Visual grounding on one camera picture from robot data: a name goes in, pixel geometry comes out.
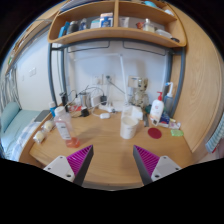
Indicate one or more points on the wooden wall shelf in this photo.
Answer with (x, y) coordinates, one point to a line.
(162, 14)

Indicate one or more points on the white pump lotion bottle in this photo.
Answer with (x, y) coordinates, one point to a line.
(157, 110)

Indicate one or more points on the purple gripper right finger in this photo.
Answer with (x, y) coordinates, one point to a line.
(152, 167)

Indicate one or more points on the white tissue box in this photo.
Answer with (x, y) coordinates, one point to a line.
(133, 111)

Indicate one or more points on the green sponge pad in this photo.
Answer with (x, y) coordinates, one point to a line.
(177, 133)

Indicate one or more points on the white paper cup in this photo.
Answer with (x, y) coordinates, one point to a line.
(128, 127)

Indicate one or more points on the blue white box on shelf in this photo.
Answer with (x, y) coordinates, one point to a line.
(106, 20)

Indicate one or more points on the white charger adapter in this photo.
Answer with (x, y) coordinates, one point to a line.
(104, 116)

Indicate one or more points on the small robot figurine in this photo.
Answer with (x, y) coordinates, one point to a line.
(139, 86)

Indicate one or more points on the red round coaster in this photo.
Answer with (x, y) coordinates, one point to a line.
(154, 133)

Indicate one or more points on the silver metal cup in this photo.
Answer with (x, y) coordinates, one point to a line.
(85, 99)

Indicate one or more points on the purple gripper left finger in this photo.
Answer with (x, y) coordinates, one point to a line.
(74, 167)

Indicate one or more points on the clear bag with round items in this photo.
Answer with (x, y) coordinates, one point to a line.
(42, 133)

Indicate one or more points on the glass jar on shelf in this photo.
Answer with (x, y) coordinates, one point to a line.
(148, 26)

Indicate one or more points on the clear plastic bottle orange liquid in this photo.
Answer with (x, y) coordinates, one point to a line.
(63, 124)

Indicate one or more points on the clear spray bottle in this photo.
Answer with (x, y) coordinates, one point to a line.
(168, 100)

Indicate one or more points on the white desk lamp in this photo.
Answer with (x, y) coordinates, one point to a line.
(120, 56)

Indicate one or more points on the teal pillow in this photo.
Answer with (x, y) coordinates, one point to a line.
(9, 113)

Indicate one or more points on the white power strip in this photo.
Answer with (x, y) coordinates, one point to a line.
(107, 108)

